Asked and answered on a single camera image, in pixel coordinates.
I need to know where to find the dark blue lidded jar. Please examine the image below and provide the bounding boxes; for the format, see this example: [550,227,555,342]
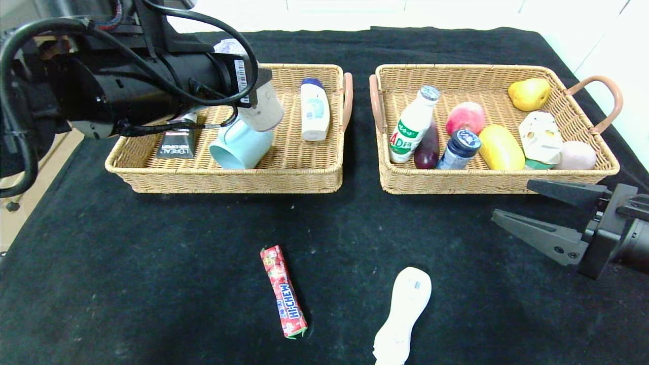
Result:
[436,129,481,171]

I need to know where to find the red peach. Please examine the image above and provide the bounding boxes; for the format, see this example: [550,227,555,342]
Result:
[446,102,485,136]

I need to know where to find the woven wicker basket brown handles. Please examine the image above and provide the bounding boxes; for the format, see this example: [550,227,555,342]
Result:
[105,63,354,194]
[369,64,623,195]

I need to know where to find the black cosmetic tube red band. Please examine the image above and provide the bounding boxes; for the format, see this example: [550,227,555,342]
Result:
[158,114,198,160]

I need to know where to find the left camera black cable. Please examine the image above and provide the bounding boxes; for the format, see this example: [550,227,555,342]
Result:
[142,0,259,107]

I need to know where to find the white yellow drink carton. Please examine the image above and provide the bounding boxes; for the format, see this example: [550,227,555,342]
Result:
[518,112,564,164]

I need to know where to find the red Hi-Chew candy pack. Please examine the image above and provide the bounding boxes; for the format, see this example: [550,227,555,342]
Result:
[261,246,309,340]

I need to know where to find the white AD milk bottle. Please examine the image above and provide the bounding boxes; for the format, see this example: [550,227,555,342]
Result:
[389,86,441,164]

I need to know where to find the white bottle with barcode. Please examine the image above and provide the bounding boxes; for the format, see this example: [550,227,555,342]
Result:
[373,268,432,365]

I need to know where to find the purple eggplant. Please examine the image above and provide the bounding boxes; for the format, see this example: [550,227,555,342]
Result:
[413,122,441,170]

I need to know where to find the yellow pear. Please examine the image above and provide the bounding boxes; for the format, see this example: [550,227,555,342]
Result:
[508,79,551,113]

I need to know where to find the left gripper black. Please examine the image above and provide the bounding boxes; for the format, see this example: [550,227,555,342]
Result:
[166,52,273,110]

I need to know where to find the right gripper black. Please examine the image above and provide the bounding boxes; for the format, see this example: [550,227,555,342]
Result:
[490,179,649,280]

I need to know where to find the pale pink potato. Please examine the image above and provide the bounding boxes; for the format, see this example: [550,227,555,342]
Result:
[554,141,597,171]

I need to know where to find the yellow mango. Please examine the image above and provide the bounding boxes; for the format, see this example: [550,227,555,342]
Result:
[478,125,526,171]

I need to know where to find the black tablecloth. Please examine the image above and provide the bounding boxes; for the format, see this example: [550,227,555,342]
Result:
[0,26,649,365]

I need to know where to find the white shampoo bottle blue cap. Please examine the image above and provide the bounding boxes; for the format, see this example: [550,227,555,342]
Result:
[301,78,331,142]

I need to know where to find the purple trash bag roll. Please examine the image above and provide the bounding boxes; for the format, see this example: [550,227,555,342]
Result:
[213,40,284,132]

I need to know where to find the teal plastic mug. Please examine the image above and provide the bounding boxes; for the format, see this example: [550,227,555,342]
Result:
[209,118,274,170]

